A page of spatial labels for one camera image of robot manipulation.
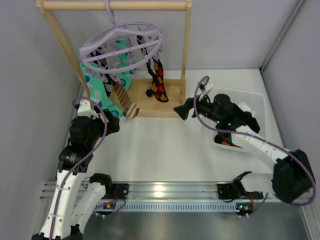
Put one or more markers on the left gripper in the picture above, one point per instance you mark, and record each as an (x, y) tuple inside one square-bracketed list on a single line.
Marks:
[(111, 122)]

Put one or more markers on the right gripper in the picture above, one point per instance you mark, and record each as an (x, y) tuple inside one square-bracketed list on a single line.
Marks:
[(189, 107)]

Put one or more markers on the brown striped sock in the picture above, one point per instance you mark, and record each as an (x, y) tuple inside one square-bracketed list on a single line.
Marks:
[(130, 109)]

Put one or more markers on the argyle red orange sock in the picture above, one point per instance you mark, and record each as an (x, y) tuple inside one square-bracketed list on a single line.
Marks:
[(158, 85)]

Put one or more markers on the mint green patterned sock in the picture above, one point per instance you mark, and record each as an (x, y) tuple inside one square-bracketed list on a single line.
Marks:
[(100, 92)]

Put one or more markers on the purple round clip hanger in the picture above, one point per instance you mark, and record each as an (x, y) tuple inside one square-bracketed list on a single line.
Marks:
[(146, 40)]

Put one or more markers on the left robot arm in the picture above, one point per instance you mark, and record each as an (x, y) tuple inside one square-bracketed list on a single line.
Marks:
[(67, 217)]

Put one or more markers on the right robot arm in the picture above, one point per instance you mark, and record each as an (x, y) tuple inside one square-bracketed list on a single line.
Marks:
[(290, 172)]

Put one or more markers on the white plastic basket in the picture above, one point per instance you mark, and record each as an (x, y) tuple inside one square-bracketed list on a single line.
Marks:
[(254, 103)]

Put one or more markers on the wooden hanger rack frame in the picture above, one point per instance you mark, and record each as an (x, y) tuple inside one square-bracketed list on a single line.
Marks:
[(140, 90)]

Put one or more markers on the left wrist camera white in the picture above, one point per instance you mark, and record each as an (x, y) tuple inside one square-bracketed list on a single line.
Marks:
[(85, 109)]

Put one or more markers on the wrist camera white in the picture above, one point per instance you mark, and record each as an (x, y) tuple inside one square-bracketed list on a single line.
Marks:
[(85, 109), (206, 87)]

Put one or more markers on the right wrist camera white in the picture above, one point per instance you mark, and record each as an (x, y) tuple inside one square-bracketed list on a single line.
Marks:
[(206, 87)]

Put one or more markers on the slotted cable duct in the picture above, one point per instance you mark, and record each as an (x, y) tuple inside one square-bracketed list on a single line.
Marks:
[(219, 207)]

